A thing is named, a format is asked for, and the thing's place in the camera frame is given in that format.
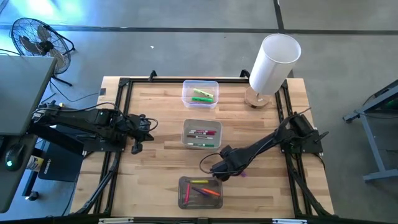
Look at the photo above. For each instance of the black aluminium table frame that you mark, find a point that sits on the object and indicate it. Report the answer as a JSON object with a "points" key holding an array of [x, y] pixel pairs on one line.
{"points": [[171, 80]]}

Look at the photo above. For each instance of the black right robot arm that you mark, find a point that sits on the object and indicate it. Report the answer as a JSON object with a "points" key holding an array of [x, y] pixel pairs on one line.
{"points": [[270, 143]]}

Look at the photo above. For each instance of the white shade wooden base lamp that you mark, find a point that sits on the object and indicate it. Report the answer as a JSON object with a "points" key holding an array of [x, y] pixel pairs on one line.
{"points": [[273, 62]]}

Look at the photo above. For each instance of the large purple highlighter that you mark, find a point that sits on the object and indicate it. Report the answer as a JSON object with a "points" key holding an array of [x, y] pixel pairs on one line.
{"points": [[198, 190]]}

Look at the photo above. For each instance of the black computer mouse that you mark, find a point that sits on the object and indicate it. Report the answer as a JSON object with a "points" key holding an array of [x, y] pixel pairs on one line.
{"points": [[14, 155]]}

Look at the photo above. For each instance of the red highlighter marker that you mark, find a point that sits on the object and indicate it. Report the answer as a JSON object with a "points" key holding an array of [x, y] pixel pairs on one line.
{"points": [[187, 194]]}

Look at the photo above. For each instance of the light green highlighter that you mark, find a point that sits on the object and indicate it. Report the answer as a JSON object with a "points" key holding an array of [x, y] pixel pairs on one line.
{"points": [[203, 92]]}

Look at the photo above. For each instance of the thin red white marker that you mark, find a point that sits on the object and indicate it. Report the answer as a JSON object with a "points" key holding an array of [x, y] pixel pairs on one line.
{"points": [[199, 133], [205, 131]]}

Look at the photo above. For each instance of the grey desk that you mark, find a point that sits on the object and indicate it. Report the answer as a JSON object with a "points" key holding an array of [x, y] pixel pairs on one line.
{"points": [[21, 93]]}

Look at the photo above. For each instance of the blue-grey legged workbench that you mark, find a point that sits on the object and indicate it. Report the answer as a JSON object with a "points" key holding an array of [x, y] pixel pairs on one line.
{"points": [[371, 146]]}

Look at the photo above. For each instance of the black box white print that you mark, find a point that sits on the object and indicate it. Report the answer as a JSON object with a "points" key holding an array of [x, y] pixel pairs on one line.
{"points": [[59, 168]]}

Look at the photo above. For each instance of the black caster wheel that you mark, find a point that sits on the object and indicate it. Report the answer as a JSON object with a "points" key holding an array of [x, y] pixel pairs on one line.
{"points": [[32, 195]]}

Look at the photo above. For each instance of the smoky grey transparent bin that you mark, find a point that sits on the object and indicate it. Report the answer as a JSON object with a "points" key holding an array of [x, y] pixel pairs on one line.
{"points": [[214, 203]]}

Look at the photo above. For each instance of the black floor fan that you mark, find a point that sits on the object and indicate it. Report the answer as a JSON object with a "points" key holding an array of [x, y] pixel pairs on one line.
{"points": [[43, 46]]}

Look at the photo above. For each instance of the orange highlighter marker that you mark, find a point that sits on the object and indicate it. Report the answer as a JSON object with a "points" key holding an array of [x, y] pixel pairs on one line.
{"points": [[211, 192]]}

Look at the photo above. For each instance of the black tape square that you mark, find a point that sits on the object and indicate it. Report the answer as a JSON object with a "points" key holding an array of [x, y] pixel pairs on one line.
{"points": [[102, 92]]}

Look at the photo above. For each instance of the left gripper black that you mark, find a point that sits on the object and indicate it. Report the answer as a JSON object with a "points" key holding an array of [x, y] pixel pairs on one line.
{"points": [[133, 126]]}

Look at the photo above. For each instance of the black desk leg bar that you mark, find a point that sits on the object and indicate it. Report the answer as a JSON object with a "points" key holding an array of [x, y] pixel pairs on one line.
{"points": [[59, 141]]}

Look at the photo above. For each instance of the clear plastic bin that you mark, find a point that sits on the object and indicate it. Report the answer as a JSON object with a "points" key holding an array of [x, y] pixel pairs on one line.
{"points": [[189, 85]]}

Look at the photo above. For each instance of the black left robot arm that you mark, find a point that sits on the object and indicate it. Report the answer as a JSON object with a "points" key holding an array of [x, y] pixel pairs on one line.
{"points": [[77, 116]]}

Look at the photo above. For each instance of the black frame clamp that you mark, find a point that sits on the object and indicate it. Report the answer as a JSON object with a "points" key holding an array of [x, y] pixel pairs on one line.
{"points": [[244, 73], [152, 74]]}

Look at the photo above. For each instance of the silver metal bracket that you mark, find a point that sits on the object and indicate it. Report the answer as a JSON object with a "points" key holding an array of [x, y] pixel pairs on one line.
{"points": [[115, 221], [289, 221]]}

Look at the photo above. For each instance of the white plastic bin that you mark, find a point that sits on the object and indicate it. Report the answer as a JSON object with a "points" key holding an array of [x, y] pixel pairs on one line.
{"points": [[202, 140]]}

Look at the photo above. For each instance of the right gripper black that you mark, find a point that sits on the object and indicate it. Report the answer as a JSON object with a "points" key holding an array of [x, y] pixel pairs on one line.
{"points": [[230, 163]]}

